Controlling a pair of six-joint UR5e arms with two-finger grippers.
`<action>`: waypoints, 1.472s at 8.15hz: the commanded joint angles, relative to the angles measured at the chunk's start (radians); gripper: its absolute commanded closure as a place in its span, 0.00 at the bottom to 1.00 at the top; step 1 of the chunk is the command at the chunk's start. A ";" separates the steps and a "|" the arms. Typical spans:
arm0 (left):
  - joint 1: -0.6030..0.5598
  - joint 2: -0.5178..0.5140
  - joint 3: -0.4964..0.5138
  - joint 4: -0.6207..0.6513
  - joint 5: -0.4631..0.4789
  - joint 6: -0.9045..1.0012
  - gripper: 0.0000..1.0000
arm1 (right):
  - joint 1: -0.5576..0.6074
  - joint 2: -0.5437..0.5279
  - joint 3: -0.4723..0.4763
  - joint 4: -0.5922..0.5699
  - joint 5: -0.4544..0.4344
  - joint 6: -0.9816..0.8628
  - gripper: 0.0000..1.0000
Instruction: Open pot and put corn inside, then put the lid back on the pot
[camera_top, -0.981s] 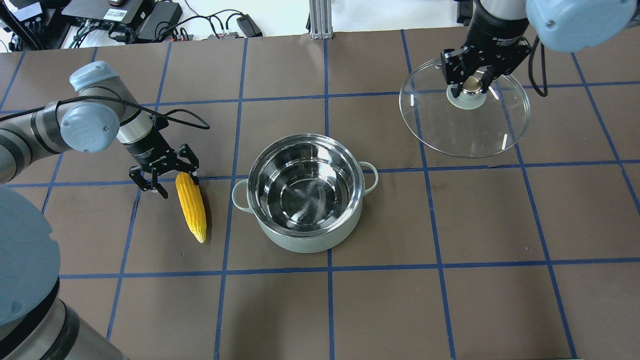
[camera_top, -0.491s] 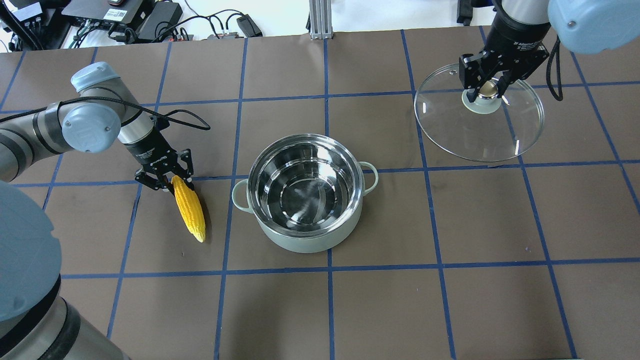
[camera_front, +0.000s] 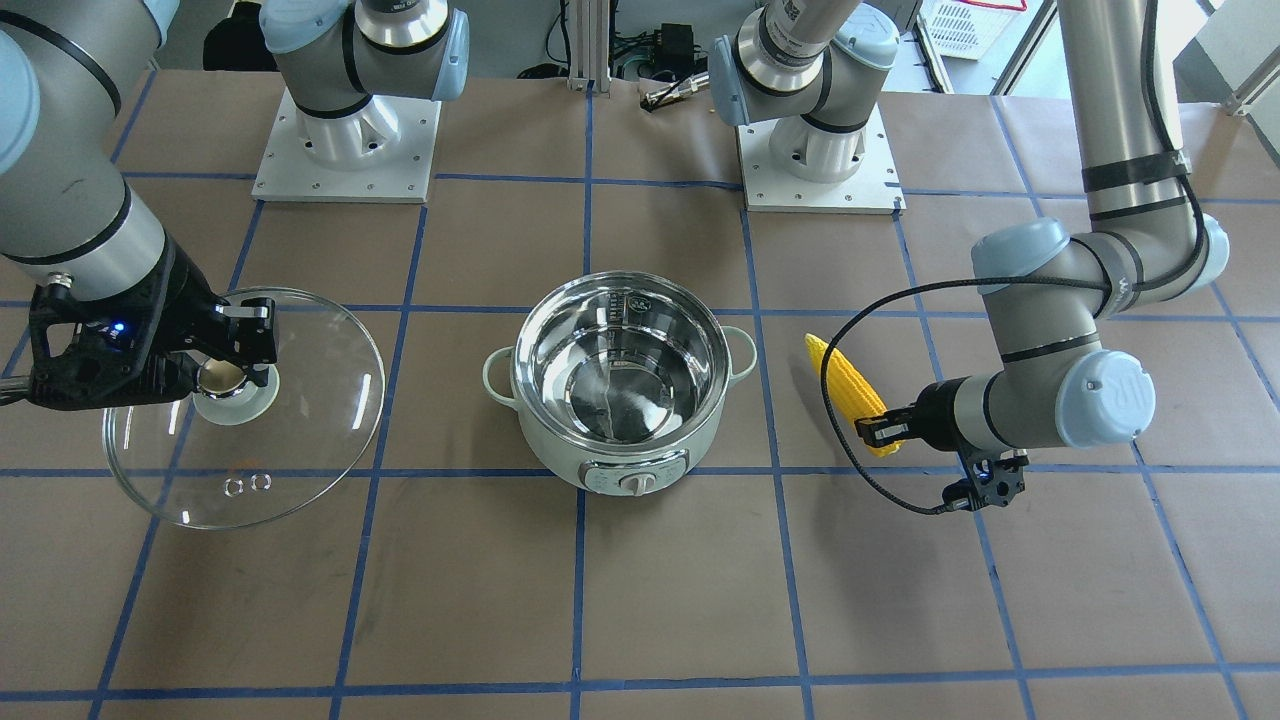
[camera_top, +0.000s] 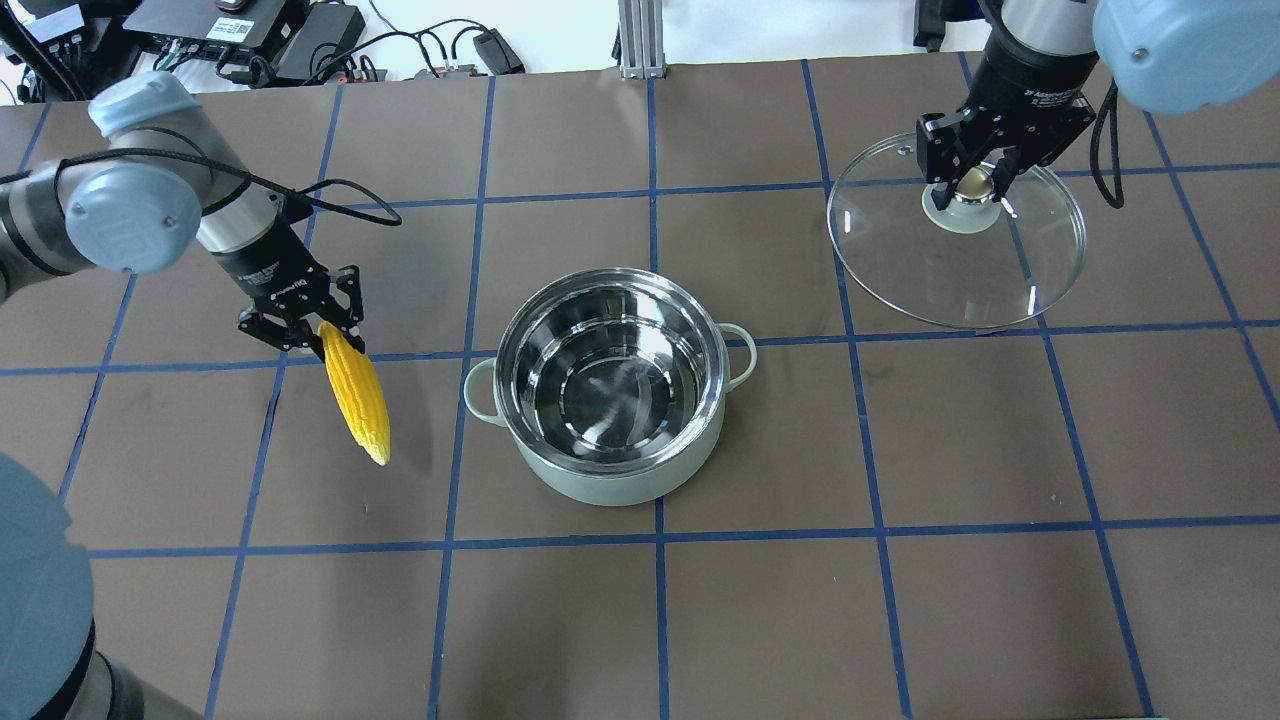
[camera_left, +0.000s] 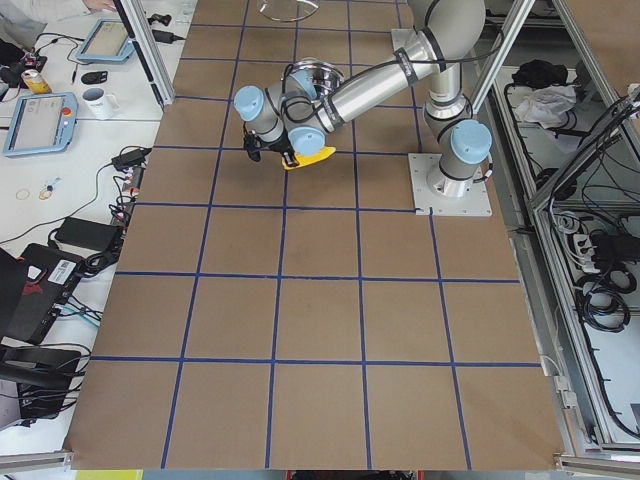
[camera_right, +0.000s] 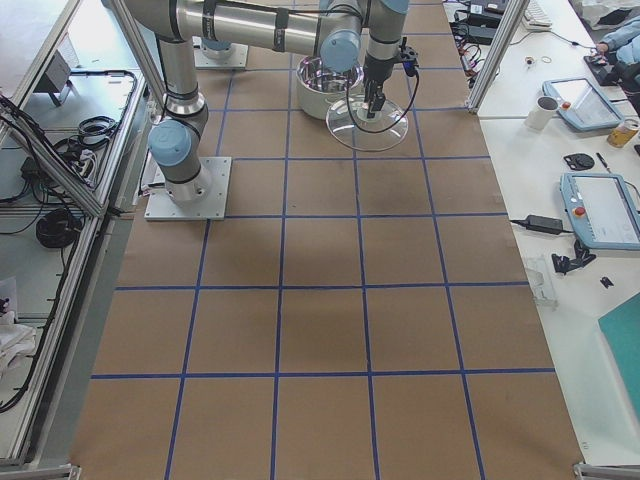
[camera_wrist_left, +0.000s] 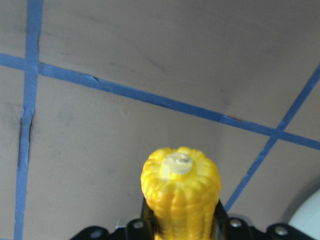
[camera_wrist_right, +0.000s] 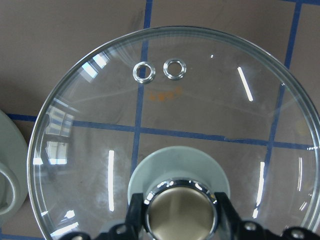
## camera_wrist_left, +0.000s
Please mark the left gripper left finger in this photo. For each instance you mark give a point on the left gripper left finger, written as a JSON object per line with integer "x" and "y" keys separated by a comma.
{"x": 148, "y": 215}

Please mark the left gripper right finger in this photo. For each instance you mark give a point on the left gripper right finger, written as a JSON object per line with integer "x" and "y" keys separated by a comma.
{"x": 220, "y": 215}

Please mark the yellow corn cob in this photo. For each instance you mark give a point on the yellow corn cob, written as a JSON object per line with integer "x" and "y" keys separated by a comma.
{"x": 182, "y": 187}

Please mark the pale green electric pot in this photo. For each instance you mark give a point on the pale green electric pot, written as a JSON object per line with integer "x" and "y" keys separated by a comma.
{"x": 303, "y": 212}

